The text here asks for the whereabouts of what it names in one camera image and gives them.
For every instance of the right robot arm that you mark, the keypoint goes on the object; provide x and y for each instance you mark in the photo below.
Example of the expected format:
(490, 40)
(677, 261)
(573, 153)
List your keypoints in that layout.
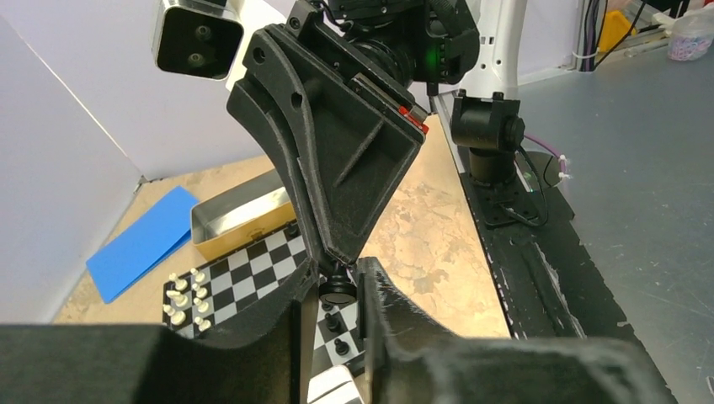
(485, 117)

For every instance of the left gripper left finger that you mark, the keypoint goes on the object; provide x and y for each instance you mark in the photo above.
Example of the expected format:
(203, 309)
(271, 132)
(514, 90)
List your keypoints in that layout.
(261, 355)

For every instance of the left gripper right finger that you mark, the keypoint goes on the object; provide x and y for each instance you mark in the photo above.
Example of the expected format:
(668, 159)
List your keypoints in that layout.
(411, 358)

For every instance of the blue notebook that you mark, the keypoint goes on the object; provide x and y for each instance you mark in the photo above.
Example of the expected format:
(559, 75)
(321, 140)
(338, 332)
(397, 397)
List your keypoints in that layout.
(163, 229)

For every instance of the black white chess board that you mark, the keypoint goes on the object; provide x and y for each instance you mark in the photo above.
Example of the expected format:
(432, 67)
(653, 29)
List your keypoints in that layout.
(219, 289)

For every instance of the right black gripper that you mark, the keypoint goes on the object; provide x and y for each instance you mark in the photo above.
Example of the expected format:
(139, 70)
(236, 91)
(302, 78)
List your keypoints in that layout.
(322, 98)

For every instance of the black piece passed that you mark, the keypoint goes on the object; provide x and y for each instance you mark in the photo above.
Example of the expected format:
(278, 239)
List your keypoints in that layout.
(338, 288)

